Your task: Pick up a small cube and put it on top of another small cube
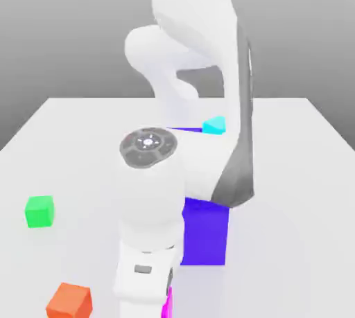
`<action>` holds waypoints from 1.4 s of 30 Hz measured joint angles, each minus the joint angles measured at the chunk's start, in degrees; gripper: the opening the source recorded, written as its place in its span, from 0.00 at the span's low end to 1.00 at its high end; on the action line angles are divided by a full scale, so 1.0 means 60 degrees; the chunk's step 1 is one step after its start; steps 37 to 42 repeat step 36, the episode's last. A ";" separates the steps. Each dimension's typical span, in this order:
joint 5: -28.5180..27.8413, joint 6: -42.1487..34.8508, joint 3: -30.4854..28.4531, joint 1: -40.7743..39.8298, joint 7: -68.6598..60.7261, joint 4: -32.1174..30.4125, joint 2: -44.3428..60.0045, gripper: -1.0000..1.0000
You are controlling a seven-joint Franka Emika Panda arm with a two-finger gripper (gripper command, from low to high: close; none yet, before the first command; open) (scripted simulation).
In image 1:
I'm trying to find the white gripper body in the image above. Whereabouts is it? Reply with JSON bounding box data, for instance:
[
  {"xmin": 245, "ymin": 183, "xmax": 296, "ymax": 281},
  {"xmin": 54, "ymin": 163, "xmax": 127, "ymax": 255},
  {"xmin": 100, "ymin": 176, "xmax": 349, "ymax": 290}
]
[{"xmin": 118, "ymin": 297, "xmax": 168, "ymax": 318}]

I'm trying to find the small magenta cube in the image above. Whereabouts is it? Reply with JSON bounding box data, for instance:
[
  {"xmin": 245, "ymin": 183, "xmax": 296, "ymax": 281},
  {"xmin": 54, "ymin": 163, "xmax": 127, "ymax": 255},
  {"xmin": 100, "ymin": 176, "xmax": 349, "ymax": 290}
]
[{"xmin": 161, "ymin": 286, "xmax": 173, "ymax": 318}]

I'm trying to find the small orange cube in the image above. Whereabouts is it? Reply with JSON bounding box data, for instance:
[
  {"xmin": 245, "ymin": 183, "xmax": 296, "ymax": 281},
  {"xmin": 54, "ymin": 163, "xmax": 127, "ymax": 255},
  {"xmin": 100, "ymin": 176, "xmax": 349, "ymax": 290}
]
[{"xmin": 45, "ymin": 282, "xmax": 94, "ymax": 318}]

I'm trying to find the small green cube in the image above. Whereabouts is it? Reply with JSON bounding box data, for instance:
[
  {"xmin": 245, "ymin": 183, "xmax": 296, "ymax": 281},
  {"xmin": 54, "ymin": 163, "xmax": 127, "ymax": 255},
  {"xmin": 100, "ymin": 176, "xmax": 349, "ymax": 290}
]
[{"xmin": 24, "ymin": 195, "xmax": 55, "ymax": 229}]

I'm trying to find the small cyan cube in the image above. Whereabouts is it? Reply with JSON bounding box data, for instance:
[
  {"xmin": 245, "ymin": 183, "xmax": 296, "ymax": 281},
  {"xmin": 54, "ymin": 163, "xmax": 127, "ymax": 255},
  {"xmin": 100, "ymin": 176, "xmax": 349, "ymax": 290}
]
[{"xmin": 201, "ymin": 115, "xmax": 227, "ymax": 136}]

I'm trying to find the large blue box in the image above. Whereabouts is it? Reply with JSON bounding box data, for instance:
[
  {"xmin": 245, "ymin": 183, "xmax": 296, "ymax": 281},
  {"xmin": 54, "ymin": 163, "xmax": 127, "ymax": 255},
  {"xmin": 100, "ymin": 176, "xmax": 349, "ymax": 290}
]
[{"xmin": 165, "ymin": 126, "xmax": 230, "ymax": 267}]

